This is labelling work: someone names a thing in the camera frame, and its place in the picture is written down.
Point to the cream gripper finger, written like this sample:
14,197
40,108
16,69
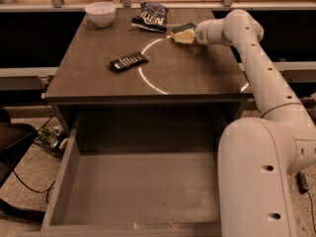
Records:
184,37

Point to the green and yellow sponge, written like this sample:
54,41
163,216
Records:
181,28

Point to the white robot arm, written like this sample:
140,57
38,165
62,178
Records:
255,155

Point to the open grey top drawer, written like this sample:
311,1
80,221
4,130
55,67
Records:
137,173

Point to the blue chip bag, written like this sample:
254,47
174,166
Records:
153,17

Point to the black chocolate bar wrapper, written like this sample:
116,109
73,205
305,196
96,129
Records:
128,61

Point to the white bowl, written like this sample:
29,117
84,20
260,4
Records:
101,14

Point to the black chair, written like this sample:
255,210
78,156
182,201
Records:
15,140

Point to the wire basket with cans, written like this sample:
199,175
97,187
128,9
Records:
52,138

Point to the black power adapter with cable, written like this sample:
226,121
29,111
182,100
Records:
304,189

